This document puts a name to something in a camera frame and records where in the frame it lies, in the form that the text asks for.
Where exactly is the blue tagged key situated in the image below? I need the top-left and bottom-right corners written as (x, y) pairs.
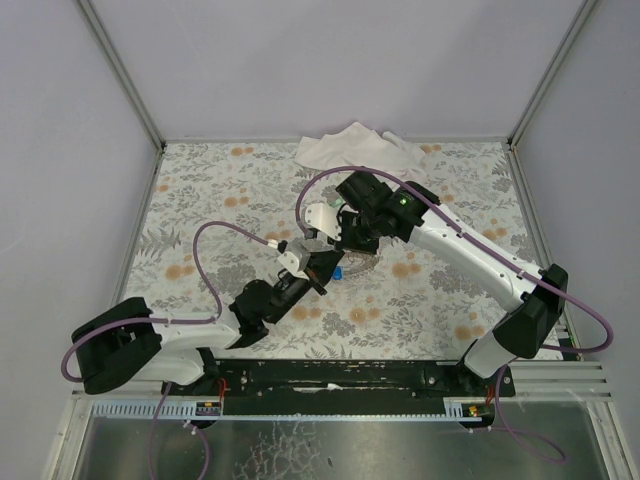
top-left (332, 266), bottom-right (344, 280)

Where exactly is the white disc with keyrings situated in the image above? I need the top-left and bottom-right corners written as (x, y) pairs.
top-left (339, 247), bottom-right (380, 279)

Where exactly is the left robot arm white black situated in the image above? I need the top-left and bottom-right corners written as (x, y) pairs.
top-left (61, 251), bottom-right (343, 395)

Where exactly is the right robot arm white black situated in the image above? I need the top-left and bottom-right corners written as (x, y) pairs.
top-left (336, 171), bottom-right (568, 379)

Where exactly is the white crumpled cloth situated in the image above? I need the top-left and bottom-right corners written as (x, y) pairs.
top-left (295, 122), bottom-right (426, 182)

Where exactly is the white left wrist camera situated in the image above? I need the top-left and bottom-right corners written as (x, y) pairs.
top-left (267, 239), bottom-right (311, 280)

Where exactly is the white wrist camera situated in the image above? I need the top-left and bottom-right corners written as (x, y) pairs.
top-left (303, 203), bottom-right (342, 244)
top-left (267, 239), bottom-right (311, 280)

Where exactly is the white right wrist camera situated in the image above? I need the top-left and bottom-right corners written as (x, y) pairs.
top-left (303, 203), bottom-right (342, 244)

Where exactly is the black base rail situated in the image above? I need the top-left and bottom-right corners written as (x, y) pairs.
top-left (169, 359), bottom-right (498, 406)

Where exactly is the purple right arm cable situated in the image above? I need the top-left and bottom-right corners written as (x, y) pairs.
top-left (294, 165), bottom-right (616, 354)

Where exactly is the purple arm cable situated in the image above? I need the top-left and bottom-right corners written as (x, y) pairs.
top-left (294, 165), bottom-right (616, 354)
top-left (60, 220), bottom-right (281, 384)

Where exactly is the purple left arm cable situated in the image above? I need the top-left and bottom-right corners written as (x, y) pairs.
top-left (60, 220), bottom-right (281, 384)

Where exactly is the purple left floor cable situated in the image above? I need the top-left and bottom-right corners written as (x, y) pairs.
top-left (149, 382), bottom-right (211, 480)

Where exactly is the purple floor cable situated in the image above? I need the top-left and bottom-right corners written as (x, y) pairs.
top-left (492, 382), bottom-right (569, 466)
top-left (149, 382), bottom-right (211, 480)

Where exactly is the white slotted cable duct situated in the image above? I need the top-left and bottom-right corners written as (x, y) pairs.
top-left (91, 398), bottom-right (494, 423)

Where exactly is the purple right floor cable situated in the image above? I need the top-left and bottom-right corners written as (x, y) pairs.
top-left (492, 382), bottom-right (569, 466)

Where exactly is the grey aluminium corner post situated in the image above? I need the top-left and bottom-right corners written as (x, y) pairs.
top-left (506, 0), bottom-right (600, 151)

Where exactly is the grey left corner post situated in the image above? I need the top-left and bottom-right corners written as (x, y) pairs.
top-left (74, 0), bottom-right (167, 151)

